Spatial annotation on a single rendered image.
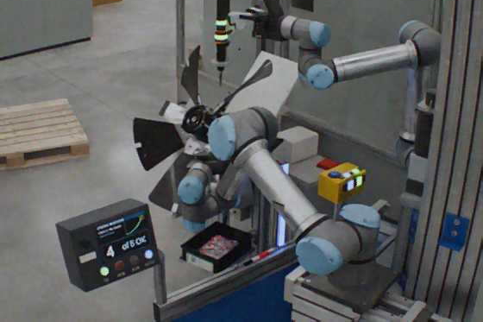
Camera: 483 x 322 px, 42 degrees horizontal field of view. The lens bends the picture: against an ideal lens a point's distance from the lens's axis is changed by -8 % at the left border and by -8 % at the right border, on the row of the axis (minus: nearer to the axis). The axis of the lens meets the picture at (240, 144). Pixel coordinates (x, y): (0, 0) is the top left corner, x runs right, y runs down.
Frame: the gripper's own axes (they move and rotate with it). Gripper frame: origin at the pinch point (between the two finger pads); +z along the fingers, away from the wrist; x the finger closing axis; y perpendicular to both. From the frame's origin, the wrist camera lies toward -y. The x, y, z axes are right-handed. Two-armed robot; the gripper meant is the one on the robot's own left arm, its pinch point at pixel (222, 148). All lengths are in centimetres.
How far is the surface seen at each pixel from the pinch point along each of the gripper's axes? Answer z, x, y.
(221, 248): -11.9, 34.2, 1.1
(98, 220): -71, -9, 16
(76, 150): 202, 91, 178
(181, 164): 4.7, 8.6, 18.0
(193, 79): 32.0, -15.6, 18.6
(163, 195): -3.6, 17.6, 23.8
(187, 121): 13.9, -5.0, 16.8
